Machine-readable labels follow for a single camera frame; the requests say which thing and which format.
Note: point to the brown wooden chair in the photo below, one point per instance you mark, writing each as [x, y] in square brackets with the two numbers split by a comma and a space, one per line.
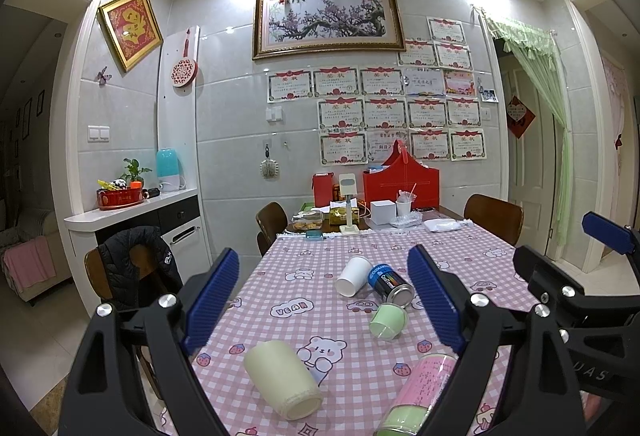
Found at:
[271, 221]
[501, 218]

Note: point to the white desk lamp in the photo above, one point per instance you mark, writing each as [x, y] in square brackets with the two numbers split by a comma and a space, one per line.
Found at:
[348, 189]

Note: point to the red fruit tray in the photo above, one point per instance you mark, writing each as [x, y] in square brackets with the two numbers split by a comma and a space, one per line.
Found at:
[119, 194]

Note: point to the red round wall ornament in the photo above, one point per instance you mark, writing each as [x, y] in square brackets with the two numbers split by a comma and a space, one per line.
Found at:
[185, 68]

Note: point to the brown wooden chair left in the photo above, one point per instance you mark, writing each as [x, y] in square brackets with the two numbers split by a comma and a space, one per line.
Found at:
[271, 221]

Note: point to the brown wooden chair right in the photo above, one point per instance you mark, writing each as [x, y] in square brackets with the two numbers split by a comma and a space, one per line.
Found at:
[501, 218]

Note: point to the white box on table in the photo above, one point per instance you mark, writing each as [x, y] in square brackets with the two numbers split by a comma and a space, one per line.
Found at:
[383, 212]

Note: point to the pink cup with green lid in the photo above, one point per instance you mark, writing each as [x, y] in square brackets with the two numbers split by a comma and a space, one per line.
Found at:
[417, 398]

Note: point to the white sideboard cabinet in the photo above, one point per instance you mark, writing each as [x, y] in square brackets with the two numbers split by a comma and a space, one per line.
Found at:
[177, 215]

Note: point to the blue black metal can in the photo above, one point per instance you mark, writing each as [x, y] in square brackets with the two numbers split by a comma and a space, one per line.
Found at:
[390, 286]

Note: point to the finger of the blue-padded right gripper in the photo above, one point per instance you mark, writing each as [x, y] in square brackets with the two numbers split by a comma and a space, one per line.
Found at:
[618, 238]

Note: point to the red gold framed calligraphy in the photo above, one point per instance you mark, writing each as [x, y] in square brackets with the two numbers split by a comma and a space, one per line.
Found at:
[132, 30]

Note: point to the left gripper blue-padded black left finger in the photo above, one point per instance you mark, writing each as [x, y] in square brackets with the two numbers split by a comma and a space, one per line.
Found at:
[104, 393]

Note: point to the small green plastic cup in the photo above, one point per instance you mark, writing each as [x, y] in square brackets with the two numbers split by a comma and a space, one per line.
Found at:
[388, 322]

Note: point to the small red gift bag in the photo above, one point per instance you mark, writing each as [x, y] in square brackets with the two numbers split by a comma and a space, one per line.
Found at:
[322, 187]

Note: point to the framed plum blossom painting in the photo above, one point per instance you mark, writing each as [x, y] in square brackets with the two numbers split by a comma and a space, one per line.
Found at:
[297, 27]

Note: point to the cream ribbed cup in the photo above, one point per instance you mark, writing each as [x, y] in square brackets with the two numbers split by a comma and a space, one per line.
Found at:
[283, 380]

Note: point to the light blue humidifier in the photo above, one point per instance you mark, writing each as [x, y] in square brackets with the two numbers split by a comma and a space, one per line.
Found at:
[168, 170]

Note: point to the chair with black jacket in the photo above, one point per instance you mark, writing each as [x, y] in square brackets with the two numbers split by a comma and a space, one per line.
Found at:
[133, 268]

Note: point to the green door curtain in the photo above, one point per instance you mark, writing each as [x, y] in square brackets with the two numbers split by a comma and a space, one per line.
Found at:
[536, 51]

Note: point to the white paper cup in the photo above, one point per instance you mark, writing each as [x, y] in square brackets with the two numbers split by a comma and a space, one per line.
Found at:
[353, 277]

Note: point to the pink checkered tablecloth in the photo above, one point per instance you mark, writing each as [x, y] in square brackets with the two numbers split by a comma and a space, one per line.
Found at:
[291, 297]

